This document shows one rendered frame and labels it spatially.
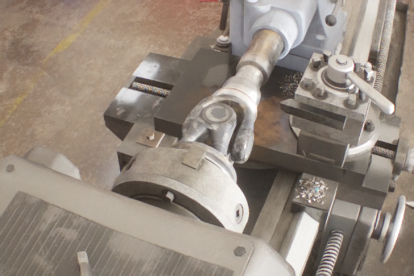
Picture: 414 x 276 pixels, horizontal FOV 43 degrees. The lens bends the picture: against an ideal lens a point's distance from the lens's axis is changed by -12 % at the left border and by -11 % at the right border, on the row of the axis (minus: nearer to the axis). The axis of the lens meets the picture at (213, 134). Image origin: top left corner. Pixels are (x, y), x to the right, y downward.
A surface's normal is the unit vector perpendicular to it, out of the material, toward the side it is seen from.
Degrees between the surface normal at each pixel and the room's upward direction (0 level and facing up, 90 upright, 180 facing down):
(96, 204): 0
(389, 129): 0
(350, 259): 90
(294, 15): 90
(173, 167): 2
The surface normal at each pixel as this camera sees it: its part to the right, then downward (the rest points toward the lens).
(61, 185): 0.00, -0.71
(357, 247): -0.36, 0.66
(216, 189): 0.57, -0.40
